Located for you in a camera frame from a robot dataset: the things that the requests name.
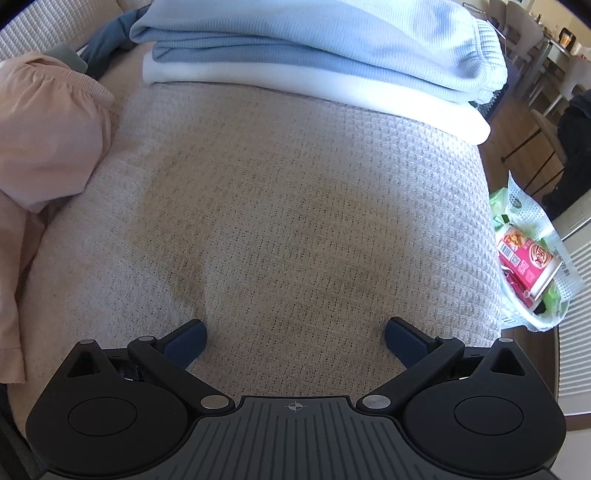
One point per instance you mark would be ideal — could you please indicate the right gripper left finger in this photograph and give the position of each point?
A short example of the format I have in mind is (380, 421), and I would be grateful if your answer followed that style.
(165, 361)

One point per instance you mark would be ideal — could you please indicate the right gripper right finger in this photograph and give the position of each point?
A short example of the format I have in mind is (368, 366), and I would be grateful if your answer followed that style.
(425, 359)

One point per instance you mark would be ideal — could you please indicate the white knit sweater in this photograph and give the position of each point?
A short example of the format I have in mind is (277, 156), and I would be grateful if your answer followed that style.
(461, 120)

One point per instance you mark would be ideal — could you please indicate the light blue hoodie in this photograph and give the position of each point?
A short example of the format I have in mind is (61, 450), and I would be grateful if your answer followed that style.
(436, 47)

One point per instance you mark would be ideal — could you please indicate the bag of snacks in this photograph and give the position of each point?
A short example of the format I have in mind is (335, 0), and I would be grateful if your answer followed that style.
(538, 276)

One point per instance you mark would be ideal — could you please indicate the cream sofa with cover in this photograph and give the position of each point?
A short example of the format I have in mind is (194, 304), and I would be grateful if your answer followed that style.
(293, 227)

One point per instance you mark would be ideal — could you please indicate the wooden stool with metal legs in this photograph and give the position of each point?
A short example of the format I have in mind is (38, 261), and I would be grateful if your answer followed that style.
(532, 150)

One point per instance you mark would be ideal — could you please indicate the pink garment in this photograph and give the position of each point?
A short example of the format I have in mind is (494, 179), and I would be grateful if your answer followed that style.
(55, 128)

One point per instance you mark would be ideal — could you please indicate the man in blue jacket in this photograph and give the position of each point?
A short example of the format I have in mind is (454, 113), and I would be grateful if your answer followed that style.
(574, 133)

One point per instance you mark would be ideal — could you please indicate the dining table with chairs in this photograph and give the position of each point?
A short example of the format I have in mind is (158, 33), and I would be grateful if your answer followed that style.
(527, 49)

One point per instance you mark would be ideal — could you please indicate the dark blue garment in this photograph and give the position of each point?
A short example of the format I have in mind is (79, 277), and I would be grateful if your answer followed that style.
(107, 43)

